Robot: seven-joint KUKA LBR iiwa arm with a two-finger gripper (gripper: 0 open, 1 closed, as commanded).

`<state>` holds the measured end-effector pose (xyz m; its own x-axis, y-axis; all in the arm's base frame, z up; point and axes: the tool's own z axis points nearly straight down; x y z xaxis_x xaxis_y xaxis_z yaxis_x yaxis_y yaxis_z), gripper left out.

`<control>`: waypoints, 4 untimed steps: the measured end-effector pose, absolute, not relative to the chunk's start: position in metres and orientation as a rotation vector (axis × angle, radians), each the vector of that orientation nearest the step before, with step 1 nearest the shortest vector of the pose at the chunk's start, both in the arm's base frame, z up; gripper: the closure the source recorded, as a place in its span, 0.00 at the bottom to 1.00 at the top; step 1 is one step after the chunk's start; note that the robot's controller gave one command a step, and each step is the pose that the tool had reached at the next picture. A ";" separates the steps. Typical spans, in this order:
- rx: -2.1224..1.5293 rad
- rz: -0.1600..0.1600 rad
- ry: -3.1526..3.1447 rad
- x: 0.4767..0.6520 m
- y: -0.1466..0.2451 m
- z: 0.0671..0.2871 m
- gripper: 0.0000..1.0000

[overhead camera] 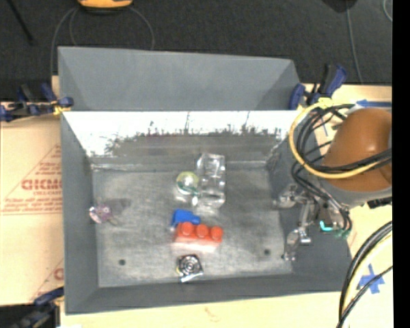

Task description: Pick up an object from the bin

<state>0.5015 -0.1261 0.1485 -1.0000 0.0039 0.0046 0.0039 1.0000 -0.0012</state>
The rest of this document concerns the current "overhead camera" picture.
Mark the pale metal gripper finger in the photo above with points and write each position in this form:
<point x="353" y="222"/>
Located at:
<point x="288" y="197"/>
<point x="294" y="243"/>

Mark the clear plastic box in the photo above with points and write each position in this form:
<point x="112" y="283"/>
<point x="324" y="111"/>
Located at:
<point x="212" y="179"/>

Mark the red toy brick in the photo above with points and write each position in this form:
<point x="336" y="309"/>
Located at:
<point x="198" y="232"/>

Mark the clear yellow-green ball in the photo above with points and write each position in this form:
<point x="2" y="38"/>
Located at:
<point x="187" y="182"/>

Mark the blue plastic clip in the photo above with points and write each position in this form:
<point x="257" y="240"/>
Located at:
<point x="182" y="215"/>

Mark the round silver metal part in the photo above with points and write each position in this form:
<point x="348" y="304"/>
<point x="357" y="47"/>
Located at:
<point x="189" y="266"/>

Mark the grey metal bin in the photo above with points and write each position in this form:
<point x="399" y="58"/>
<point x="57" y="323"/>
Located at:
<point x="140" y="238"/>

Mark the purple and white small toy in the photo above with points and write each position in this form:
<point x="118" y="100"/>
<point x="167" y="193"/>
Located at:
<point x="100" y="214"/>

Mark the brown cardboard board, red print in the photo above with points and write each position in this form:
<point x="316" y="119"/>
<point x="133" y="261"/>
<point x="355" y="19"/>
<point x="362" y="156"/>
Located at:
<point x="27" y="217"/>

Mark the black cylinder on white bracket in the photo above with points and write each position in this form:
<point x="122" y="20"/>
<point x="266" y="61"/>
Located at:
<point x="379" y="203"/>

